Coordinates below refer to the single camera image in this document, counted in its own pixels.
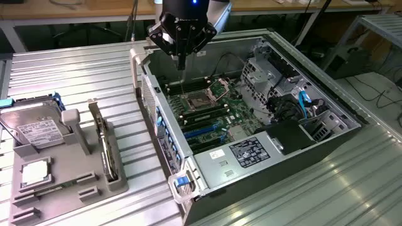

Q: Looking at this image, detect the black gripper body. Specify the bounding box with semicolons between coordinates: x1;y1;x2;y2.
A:
158;0;211;31

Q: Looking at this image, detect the black graphics card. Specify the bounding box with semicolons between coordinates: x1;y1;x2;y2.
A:
86;98;118;182

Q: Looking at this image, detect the black RAM slot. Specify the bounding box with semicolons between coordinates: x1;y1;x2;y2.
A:
168;86;211;96
164;78;207;88
167;83;209;93
165;81;208;91

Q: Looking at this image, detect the blue expansion slot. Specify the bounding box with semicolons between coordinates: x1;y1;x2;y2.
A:
183;125;217;139

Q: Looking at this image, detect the long black expansion slot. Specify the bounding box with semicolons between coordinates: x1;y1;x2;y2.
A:
191;140;225;153
187;135;221;148

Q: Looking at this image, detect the thin locking lever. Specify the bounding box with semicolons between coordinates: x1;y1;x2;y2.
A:
179;70;187;97

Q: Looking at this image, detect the metal socket cover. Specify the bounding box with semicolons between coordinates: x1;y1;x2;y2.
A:
205;77;232;99

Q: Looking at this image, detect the wooden desk with white legs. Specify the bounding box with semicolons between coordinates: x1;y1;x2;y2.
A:
0;0;160;54
231;0;395;45

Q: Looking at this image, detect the black office chair base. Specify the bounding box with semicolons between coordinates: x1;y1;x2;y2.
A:
52;22;122;45

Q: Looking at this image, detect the CPU socket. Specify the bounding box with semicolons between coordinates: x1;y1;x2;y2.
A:
187;90;219;111

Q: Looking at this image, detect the silver disk bay cage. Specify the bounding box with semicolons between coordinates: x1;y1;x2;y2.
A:
240;56;301;124

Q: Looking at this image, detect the green motherboard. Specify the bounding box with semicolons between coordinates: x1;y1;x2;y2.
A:
161;74;272;154

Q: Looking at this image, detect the installed RAM stick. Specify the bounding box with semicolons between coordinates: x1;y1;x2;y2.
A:
183;108;229;125

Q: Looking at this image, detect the silver chipset heatsink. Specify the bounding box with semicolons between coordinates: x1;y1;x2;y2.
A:
228;125;251;140

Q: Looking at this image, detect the black device box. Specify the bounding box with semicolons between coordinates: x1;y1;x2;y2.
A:
323;46;372;80

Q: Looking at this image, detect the black fan shroud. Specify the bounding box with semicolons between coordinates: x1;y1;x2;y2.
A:
253;119;317;156

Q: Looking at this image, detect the silver hard disk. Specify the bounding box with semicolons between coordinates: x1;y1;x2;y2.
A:
0;98;72;149

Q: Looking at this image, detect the silver power supply unit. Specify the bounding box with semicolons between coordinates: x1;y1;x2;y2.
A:
191;133;285;192

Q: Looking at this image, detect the metal slat shelf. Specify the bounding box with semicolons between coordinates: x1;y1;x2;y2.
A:
340;14;402;71

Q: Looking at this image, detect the grey parts rack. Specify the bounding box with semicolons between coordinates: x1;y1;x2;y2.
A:
8;109;129;225

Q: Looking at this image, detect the open PC case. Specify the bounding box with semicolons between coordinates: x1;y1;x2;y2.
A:
129;28;370;221

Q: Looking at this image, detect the CPU chip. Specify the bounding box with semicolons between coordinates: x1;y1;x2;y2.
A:
20;161;52;186

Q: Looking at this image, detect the green RAM stick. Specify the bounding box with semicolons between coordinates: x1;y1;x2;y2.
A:
29;179;78;197

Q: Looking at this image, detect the black wire bundle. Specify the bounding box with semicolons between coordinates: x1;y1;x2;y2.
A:
265;94;301;123

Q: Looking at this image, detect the blue wire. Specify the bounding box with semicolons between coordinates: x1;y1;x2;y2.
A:
296;90;312;120

